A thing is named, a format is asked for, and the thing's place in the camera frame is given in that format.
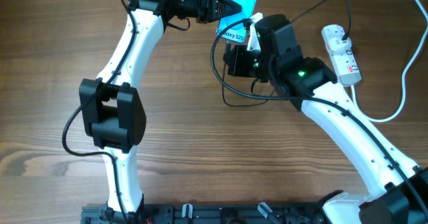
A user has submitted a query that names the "turquoise screen smartphone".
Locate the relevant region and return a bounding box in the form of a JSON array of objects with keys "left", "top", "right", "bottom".
[{"left": 217, "top": 0, "right": 257, "bottom": 43}]

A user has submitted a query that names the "white power strip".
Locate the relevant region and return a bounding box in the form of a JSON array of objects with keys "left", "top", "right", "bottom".
[{"left": 321, "top": 25, "right": 362, "bottom": 87}]

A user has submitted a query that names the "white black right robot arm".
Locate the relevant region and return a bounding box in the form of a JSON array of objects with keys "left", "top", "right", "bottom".
[{"left": 223, "top": 15, "right": 427, "bottom": 223}]

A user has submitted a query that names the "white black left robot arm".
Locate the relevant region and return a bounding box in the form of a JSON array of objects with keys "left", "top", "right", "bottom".
[{"left": 79, "top": 0, "right": 241, "bottom": 223}]

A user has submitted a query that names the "white USB wall charger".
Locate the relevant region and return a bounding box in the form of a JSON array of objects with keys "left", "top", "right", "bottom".
[{"left": 326, "top": 37, "right": 352, "bottom": 55}]

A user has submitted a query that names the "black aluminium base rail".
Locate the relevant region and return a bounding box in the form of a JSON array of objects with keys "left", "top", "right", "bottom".
[{"left": 80, "top": 202, "right": 330, "bottom": 224}]

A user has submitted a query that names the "white power strip cord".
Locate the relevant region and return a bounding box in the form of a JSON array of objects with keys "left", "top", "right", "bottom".
[{"left": 350, "top": 0, "right": 428, "bottom": 124}]

